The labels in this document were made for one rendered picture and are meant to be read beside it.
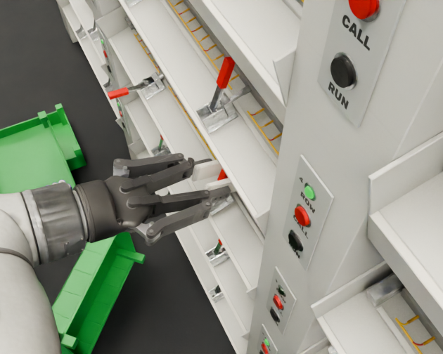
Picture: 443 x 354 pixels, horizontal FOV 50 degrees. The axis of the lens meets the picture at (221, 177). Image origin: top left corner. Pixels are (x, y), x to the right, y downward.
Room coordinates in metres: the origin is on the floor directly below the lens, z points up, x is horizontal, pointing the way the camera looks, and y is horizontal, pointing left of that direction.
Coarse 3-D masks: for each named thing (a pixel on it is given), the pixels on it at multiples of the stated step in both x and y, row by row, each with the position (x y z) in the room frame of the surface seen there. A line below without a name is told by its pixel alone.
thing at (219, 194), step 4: (220, 188) 0.36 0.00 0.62; (224, 188) 0.36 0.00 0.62; (228, 188) 0.36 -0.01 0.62; (212, 192) 0.35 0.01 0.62; (216, 192) 0.35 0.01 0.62; (220, 192) 0.35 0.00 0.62; (224, 192) 0.35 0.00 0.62; (228, 192) 0.35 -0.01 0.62; (212, 196) 0.34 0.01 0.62; (216, 196) 0.34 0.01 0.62; (220, 196) 0.35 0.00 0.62; (224, 196) 0.35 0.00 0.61; (228, 196) 0.35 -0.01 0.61; (200, 200) 0.34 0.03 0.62; (204, 200) 0.33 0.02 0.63; (208, 200) 0.34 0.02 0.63; (212, 200) 0.34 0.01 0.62; (216, 200) 0.34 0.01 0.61; (208, 212) 0.32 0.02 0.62
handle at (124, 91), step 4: (140, 84) 0.61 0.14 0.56; (144, 84) 0.61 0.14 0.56; (120, 88) 0.60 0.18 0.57; (124, 88) 0.60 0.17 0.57; (128, 88) 0.60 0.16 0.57; (132, 88) 0.60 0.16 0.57; (136, 88) 0.60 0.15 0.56; (140, 88) 0.61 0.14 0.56; (108, 92) 0.59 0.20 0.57; (112, 92) 0.59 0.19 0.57; (116, 92) 0.59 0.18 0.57; (120, 92) 0.59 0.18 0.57; (124, 92) 0.59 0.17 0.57; (128, 92) 0.59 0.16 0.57; (108, 96) 0.58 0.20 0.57; (112, 96) 0.58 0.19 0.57; (116, 96) 0.58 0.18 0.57; (120, 96) 0.59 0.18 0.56
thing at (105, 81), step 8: (56, 0) 1.39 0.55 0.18; (64, 0) 1.40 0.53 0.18; (64, 8) 1.39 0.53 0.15; (72, 8) 1.38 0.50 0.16; (72, 16) 1.34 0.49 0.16; (72, 24) 1.31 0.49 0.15; (80, 24) 1.30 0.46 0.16; (80, 32) 1.23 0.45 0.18; (80, 40) 1.23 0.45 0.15; (88, 40) 1.22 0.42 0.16; (88, 48) 1.18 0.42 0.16; (88, 56) 1.15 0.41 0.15; (96, 56) 1.14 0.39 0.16; (96, 64) 1.11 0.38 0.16; (96, 72) 1.08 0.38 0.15; (104, 72) 1.07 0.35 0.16; (104, 80) 1.04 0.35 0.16; (104, 88) 1.01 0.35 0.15; (112, 88) 1.00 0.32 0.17; (112, 104) 0.95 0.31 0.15; (120, 120) 0.85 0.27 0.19
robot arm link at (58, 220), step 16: (32, 192) 0.30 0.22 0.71; (48, 192) 0.30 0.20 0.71; (64, 192) 0.30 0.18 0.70; (32, 208) 0.27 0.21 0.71; (48, 208) 0.28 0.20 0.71; (64, 208) 0.28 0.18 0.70; (80, 208) 0.29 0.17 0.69; (32, 224) 0.25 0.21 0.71; (48, 224) 0.26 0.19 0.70; (64, 224) 0.26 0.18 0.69; (80, 224) 0.27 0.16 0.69; (48, 240) 0.24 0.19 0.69; (64, 240) 0.25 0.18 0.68; (80, 240) 0.25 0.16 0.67; (48, 256) 0.23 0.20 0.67; (64, 256) 0.24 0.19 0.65
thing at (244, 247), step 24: (120, 24) 0.78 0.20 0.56; (120, 48) 0.73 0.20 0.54; (144, 72) 0.66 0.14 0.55; (144, 96) 0.61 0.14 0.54; (168, 96) 0.60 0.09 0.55; (168, 120) 0.55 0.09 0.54; (192, 120) 0.54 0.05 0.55; (168, 144) 0.50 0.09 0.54; (192, 144) 0.49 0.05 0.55; (216, 216) 0.36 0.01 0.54; (240, 216) 0.35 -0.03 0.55; (240, 240) 0.32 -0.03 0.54; (240, 264) 0.28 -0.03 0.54
